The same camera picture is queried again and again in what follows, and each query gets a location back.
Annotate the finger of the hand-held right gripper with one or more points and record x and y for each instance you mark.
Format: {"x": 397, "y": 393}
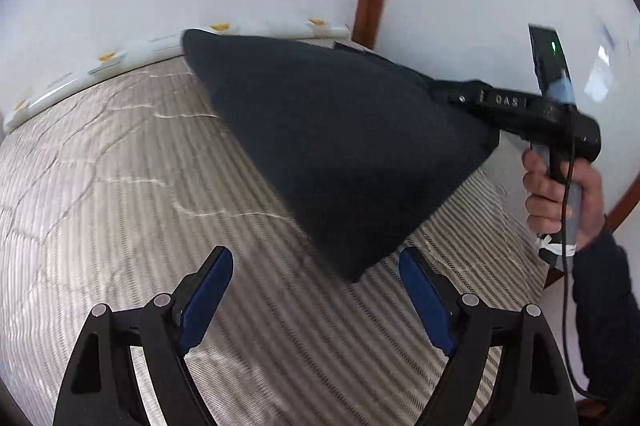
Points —
{"x": 452, "y": 94}

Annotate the person's right forearm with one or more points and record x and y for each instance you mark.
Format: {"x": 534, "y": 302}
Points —
{"x": 607, "y": 316}

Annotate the black sweater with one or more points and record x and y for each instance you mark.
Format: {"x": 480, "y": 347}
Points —
{"x": 340, "y": 145}

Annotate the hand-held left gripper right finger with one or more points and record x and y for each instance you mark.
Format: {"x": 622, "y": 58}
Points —
{"x": 425, "y": 301}

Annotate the striped bed mattress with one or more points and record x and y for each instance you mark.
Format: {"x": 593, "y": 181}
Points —
{"x": 125, "y": 186}

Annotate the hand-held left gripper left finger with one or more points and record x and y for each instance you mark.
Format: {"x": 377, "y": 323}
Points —
{"x": 205, "y": 301}

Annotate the white printed bed pad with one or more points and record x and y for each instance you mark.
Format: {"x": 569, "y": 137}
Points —
{"x": 130, "y": 53}

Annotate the person's right hand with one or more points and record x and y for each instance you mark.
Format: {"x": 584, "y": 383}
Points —
{"x": 542, "y": 201}

